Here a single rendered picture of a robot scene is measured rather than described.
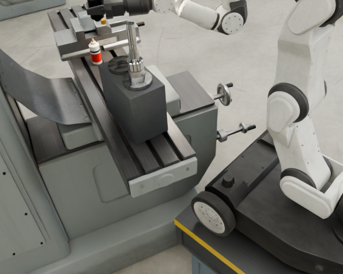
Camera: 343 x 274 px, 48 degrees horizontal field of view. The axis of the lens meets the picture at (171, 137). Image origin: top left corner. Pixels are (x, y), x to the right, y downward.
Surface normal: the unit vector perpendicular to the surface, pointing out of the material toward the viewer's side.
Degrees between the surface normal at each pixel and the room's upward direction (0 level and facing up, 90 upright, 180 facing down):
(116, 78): 0
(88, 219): 90
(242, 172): 0
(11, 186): 88
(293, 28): 90
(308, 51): 115
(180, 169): 90
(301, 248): 0
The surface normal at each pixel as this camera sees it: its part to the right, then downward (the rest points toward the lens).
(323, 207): -0.68, 0.54
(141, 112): 0.54, 0.58
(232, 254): -0.05, -0.71
